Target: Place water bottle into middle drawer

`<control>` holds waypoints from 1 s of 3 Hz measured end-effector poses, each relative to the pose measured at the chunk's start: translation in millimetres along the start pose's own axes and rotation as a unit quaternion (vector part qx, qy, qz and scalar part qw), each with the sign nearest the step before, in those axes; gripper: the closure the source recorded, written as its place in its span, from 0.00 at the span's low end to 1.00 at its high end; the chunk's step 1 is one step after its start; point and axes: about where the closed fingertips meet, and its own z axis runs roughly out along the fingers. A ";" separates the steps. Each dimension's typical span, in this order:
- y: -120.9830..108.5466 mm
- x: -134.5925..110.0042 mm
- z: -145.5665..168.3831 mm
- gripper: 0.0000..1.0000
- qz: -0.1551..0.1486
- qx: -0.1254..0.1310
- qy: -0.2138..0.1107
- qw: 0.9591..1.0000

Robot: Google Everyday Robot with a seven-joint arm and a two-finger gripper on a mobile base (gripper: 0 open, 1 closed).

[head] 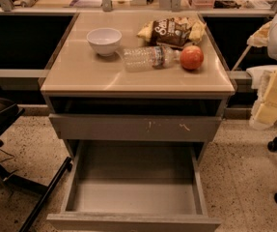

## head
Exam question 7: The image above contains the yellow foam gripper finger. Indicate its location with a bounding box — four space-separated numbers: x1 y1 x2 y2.
249 68 277 130
247 21 271 47

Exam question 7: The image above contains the clear plastic water bottle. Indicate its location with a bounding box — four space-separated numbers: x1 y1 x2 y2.
123 46 180 73

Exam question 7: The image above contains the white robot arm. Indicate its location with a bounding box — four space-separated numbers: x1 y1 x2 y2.
247 14 277 130

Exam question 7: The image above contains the grey drawer cabinet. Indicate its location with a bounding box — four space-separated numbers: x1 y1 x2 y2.
41 11 235 157

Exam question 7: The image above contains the open middle drawer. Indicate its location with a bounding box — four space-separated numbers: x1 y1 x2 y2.
47 141 220 232

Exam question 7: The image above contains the grey top drawer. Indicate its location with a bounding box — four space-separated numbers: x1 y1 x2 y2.
49 98 224 142

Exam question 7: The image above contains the white chair seat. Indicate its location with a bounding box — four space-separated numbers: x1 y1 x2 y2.
246 65 277 90

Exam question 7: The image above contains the red apple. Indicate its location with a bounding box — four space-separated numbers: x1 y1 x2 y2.
180 45 204 71

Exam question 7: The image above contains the brown chip bag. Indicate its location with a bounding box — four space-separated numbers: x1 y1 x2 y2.
137 16 206 48

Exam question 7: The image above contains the white bowl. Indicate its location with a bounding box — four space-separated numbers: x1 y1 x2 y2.
87 28 122 56

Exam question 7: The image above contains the dark office chair left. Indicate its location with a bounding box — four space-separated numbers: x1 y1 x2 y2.
0 86 72 232

